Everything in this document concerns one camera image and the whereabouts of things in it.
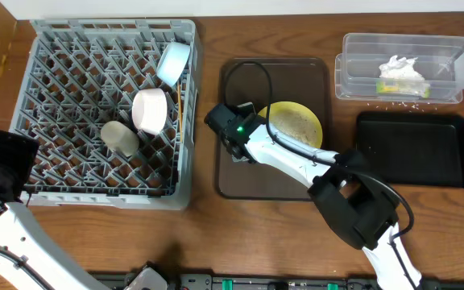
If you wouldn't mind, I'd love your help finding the yellow plate with crumbs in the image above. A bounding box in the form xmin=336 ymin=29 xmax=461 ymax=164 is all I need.
xmin=270 ymin=101 xmax=323 ymax=148

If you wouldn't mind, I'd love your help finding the wooden chopstick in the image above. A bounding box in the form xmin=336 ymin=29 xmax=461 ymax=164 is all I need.
xmin=176 ymin=81 xmax=184 ymax=142

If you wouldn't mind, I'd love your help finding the light blue bowl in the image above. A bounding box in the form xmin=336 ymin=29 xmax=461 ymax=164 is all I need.
xmin=156 ymin=42 xmax=191 ymax=87

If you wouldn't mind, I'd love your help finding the cream white cup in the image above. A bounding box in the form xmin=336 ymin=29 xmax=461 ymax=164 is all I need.
xmin=100 ymin=121 xmax=139 ymax=157

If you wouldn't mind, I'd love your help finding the white napkin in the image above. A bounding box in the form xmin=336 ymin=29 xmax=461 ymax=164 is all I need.
xmin=379 ymin=55 xmax=424 ymax=81

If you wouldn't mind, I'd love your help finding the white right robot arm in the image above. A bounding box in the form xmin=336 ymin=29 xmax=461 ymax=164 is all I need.
xmin=205 ymin=103 xmax=422 ymax=289

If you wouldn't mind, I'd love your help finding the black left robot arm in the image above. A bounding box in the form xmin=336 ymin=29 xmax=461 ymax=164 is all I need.
xmin=0 ymin=130 xmax=106 ymax=289

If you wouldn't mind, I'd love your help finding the grey dishwasher rack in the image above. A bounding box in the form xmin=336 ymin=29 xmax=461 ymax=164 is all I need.
xmin=10 ymin=19 xmax=202 ymax=210

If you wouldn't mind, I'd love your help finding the dark brown serving tray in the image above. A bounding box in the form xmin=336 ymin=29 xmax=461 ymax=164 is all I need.
xmin=215 ymin=58 xmax=333 ymax=201

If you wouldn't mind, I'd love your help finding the black tray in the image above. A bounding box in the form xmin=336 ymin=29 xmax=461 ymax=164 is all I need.
xmin=355 ymin=112 xmax=464 ymax=189

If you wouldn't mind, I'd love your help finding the clear plastic bin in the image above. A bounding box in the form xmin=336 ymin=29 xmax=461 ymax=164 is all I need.
xmin=334 ymin=33 xmax=464 ymax=104

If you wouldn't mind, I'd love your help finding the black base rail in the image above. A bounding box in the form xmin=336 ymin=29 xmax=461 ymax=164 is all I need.
xmin=90 ymin=272 xmax=464 ymax=290

